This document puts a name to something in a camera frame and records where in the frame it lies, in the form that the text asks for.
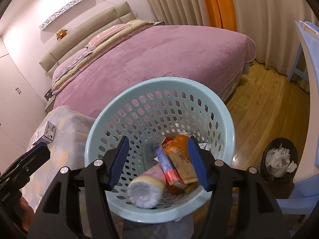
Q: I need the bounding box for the beige folded blanket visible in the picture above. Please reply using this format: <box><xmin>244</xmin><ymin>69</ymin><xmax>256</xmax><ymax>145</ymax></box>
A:
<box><xmin>51</xmin><ymin>20</ymin><xmax>155</xmax><ymax>96</ymax></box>

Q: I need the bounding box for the white blue carton box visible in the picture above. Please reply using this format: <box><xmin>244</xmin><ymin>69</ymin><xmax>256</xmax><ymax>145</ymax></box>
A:
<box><xmin>32</xmin><ymin>121</ymin><xmax>56</xmax><ymax>145</ymax></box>

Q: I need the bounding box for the pink drink bottle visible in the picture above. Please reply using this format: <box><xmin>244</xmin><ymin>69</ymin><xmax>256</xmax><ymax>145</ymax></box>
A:
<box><xmin>127</xmin><ymin>164</ymin><xmax>166</xmax><ymax>209</ymax></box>

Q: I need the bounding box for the orange plush toy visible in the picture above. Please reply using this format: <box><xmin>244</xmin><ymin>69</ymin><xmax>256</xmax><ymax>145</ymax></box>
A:
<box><xmin>56</xmin><ymin>29</ymin><xmax>68</xmax><ymax>40</ymax></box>

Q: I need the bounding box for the purple bed cover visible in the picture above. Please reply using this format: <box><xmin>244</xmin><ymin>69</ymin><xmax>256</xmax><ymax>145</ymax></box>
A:
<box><xmin>54</xmin><ymin>25</ymin><xmax>256</xmax><ymax>118</ymax></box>

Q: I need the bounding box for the beige padded headboard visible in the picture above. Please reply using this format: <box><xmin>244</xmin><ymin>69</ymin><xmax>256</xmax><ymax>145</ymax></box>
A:
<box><xmin>39</xmin><ymin>2</ymin><xmax>136</xmax><ymax>78</ymax></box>

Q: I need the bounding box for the purple pillow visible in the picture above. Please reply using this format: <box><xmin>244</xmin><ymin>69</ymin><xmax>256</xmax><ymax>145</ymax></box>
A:
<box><xmin>52</xmin><ymin>48</ymin><xmax>93</xmax><ymax>84</ymax></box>

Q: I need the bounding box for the blue white desk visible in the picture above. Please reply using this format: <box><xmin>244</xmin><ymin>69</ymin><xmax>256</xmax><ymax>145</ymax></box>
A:
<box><xmin>276</xmin><ymin>20</ymin><xmax>319</xmax><ymax>217</ymax></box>

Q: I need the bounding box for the person's left hand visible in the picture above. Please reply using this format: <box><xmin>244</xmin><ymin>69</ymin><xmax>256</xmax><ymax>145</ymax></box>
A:
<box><xmin>14</xmin><ymin>197</ymin><xmax>35</xmax><ymax>232</ymax></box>

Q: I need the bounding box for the small picture frame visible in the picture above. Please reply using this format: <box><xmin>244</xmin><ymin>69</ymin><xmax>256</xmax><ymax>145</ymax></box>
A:
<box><xmin>44</xmin><ymin>89</ymin><xmax>52</xmax><ymax>101</ymax></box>

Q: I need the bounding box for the large orange paper cup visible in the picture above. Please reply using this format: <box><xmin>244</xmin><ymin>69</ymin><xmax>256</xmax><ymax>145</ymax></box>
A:
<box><xmin>164</xmin><ymin>132</ymin><xmax>198</xmax><ymax>184</ymax></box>

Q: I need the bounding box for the beige nightstand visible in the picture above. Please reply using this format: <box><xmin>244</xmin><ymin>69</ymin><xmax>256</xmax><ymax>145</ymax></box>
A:
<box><xmin>45</xmin><ymin>96</ymin><xmax>55</xmax><ymax>113</ymax></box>

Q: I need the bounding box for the white decorative wall shelf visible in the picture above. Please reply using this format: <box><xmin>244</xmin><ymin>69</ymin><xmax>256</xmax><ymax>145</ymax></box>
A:
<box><xmin>39</xmin><ymin>0</ymin><xmax>85</xmax><ymax>31</ymax></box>

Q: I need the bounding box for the pink pillow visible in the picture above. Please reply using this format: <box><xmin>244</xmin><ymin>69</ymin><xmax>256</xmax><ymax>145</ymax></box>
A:
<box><xmin>85</xmin><ymin>24</ymin><xmax>129</xmax><ymax>50</ymax></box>

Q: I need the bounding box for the brown snack packet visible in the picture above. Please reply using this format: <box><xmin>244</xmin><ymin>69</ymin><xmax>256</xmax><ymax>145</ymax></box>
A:
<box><xmin>155</xmin><ymin>146</ymin><xmax>186</xmax><ymax>189</ymax></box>

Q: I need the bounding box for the light blue laundry basket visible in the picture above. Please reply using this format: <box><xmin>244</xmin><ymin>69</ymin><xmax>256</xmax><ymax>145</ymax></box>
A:
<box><xmin>84</xmin><ymin>77</ymin><xmax>235</xmax><ymax>223</ymax></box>

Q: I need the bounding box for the beige curtain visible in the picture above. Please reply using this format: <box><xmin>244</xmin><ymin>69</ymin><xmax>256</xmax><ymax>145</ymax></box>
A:
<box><xmin>147</xmin><ymin>0</ymin><xmax>318</xmax><ymax>74</ymax></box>

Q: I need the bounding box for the black wastebasket with tissues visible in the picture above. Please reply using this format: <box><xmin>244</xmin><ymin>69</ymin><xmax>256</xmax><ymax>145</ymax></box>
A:
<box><xmin>256</xmin><ymin>138</ymin><xmax>298</xmax><ymax>184</ymax></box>

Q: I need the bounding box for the white wardrobe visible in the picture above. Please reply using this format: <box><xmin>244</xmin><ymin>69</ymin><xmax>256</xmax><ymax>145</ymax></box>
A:
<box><xmin>1</xmin><ymin>41</ymin><xmax>46</xmax><ymax>172</ymax></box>

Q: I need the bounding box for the orange curtain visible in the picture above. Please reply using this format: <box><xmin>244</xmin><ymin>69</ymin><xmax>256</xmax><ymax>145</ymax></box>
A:
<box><xmin>205</xmin><ymin>0</ymin><xmax>237</xmax><ymax>31</ymax></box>

